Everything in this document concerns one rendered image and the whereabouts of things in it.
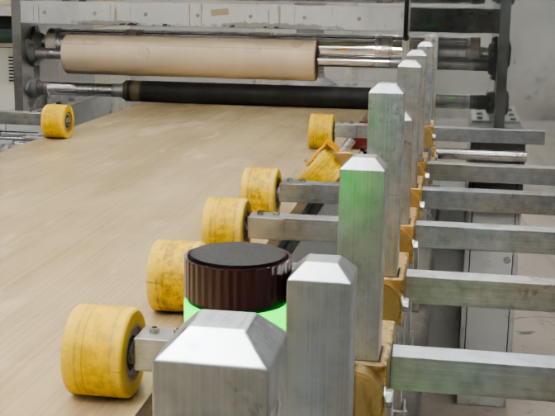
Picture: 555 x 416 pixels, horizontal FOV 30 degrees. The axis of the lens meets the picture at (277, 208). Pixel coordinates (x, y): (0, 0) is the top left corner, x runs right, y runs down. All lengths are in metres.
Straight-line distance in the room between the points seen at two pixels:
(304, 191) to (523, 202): 0.33
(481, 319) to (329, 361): 2.68
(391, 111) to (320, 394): 0.51
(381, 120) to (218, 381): 0.75
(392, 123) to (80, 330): 0.37
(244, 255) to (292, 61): 2.58
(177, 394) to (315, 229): 1.06
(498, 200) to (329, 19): 1.60
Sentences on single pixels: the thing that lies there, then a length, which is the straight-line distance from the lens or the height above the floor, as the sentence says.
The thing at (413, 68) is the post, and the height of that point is 1.15.
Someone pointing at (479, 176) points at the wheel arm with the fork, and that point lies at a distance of 1.85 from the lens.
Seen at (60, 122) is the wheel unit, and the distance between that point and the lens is 2.49.
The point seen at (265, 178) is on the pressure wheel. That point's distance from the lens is 1.61.
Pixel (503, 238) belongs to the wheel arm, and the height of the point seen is 0.95.
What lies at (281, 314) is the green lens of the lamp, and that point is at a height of 1.08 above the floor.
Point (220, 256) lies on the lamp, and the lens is 0.57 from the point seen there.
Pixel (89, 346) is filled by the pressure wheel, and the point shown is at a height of 0.96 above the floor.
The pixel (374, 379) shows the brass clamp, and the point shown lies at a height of 0.96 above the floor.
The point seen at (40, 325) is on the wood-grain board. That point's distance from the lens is 1.14.
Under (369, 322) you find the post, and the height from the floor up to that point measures 1.00.
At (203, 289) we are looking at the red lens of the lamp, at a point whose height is 1.10.
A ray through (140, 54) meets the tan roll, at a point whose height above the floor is 1.06.
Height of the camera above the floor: 1.26
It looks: 12 degrees down
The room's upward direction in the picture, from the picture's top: 1 degrees clockwise
